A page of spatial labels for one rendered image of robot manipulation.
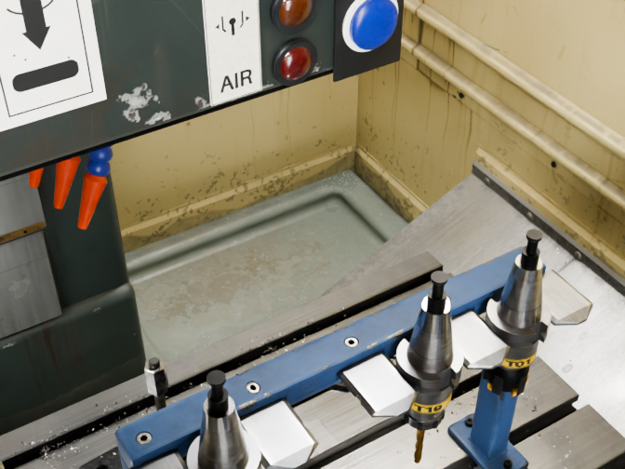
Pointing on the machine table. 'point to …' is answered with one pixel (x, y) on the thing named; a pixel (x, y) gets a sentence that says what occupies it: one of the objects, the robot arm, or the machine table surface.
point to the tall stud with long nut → (156, 381)
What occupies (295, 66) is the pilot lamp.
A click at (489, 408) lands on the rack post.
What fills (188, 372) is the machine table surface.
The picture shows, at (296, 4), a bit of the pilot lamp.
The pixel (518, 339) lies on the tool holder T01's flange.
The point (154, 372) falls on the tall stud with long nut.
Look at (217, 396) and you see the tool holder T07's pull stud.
